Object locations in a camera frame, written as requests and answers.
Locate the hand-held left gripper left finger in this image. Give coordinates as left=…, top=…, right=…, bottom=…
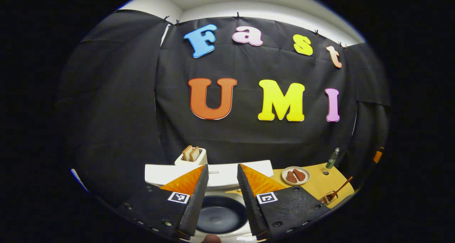
left=116, top=164, right=210, bottom=241

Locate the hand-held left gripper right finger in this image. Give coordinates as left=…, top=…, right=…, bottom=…
left=237, top=163, right=332, bottom=241

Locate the white rice cooker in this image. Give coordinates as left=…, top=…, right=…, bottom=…
left=145, top=160, right=274, bottom=243

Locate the brown wooden spoon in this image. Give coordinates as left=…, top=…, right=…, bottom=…
left=326, top=176, right=353, bottom=201

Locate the wire chopstick holder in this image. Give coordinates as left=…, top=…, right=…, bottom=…
left=319, top=190, right=338, bottom=205

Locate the white toaster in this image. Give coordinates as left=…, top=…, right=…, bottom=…
left=174, top=148, right=209, bottom=166

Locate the round white plate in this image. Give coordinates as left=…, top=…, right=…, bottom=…
left=281, top=166, right=311, bottom=186

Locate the green glass bottle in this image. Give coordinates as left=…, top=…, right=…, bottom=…
left=326, top=147, right=340, bottom=169

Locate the black backdrop cloth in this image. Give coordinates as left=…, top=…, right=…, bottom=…
left=55, top=10, right=391, bottom=208

